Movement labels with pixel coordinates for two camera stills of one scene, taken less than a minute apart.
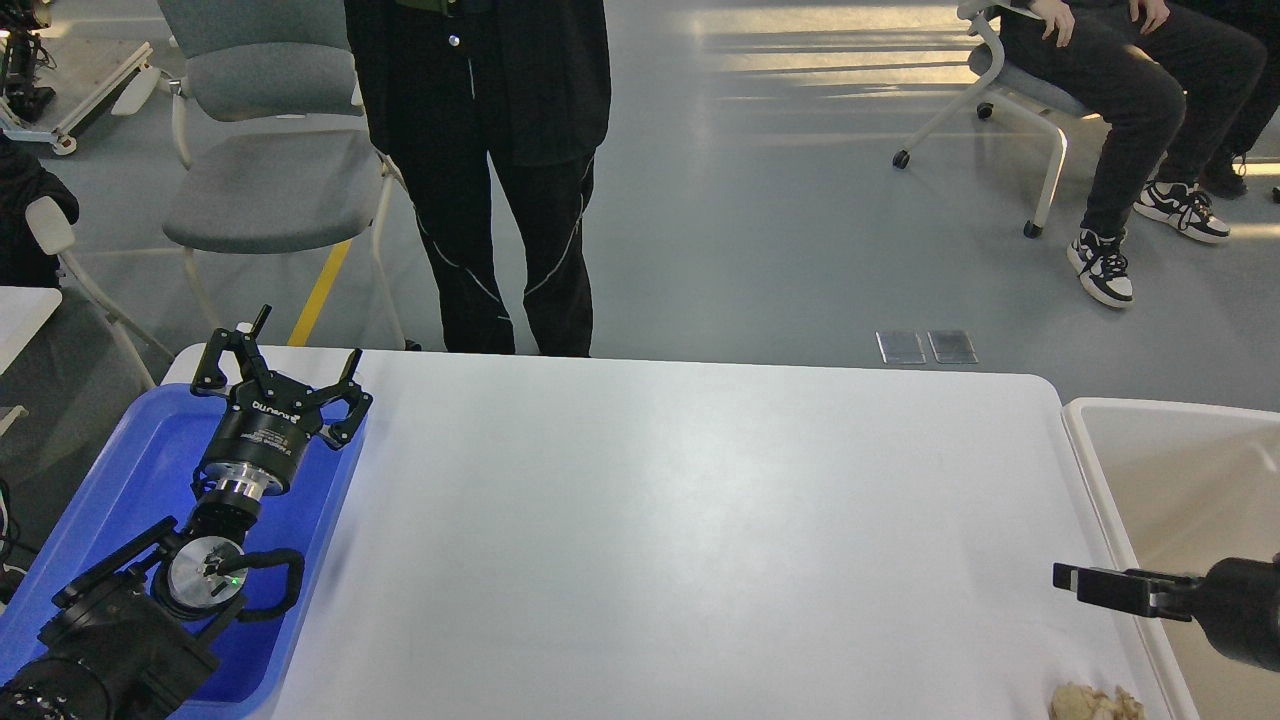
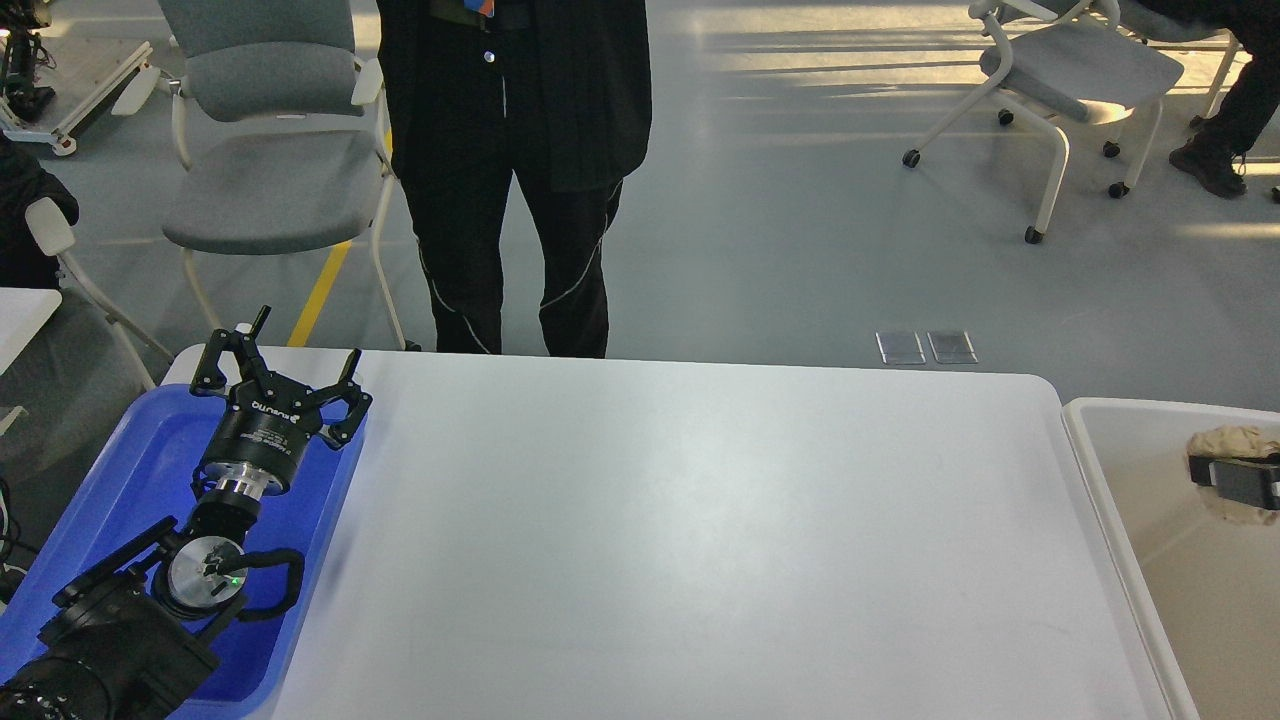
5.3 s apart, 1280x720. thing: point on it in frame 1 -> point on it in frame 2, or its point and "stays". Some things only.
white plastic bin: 1183,487 stays
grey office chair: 272,150 stays
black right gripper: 1237,601 -> 1252,483
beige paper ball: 1083,702 -> 1232,441
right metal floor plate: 953,347 stays
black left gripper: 269,420 stays
